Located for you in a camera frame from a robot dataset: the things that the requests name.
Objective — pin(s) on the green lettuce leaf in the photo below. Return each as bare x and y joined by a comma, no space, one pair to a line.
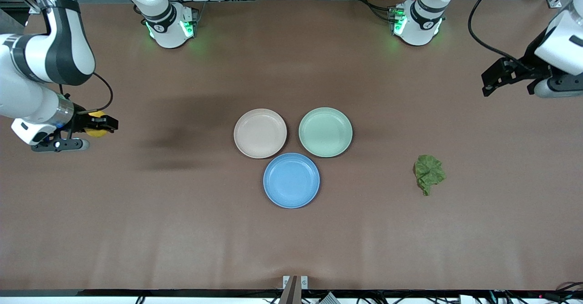
428,172

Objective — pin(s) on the table edge clamp bracket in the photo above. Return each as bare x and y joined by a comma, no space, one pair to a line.
291,292

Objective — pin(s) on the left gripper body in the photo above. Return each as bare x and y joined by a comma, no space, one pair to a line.
531,67

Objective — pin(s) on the yellow lemon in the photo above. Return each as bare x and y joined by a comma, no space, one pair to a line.
95,133

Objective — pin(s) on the blue round plate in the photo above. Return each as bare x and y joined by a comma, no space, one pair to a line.
291,181

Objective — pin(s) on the brown table cover sheet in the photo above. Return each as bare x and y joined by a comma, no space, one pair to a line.
136,226

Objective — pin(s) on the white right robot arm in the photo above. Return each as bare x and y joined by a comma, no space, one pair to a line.
68,53

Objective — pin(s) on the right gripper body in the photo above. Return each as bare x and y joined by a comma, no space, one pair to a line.
82,119

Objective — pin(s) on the pale green round plate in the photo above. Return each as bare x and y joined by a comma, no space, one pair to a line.
325,132

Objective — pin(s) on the beige round plate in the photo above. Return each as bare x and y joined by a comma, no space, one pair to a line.
259,133

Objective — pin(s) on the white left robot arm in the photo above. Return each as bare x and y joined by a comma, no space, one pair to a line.
562,44

